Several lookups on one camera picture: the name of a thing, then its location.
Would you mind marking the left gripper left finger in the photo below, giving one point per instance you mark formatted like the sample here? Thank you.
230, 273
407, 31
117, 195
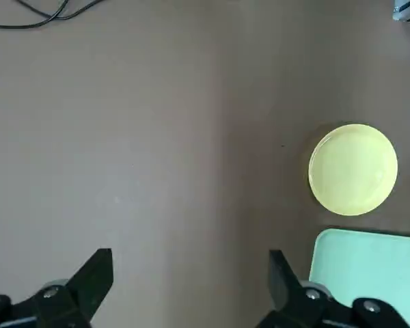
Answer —
89, 287

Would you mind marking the aluminium frame post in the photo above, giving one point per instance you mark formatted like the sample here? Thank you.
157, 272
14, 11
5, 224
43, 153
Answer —
408, 10

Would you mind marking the yellow round plate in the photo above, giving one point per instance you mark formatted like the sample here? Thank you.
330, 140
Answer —
353, 169

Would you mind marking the green rectangular tray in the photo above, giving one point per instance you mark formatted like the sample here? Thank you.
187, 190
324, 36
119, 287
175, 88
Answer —
369, 266

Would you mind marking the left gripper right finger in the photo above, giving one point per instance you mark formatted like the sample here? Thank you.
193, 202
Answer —
285, 294

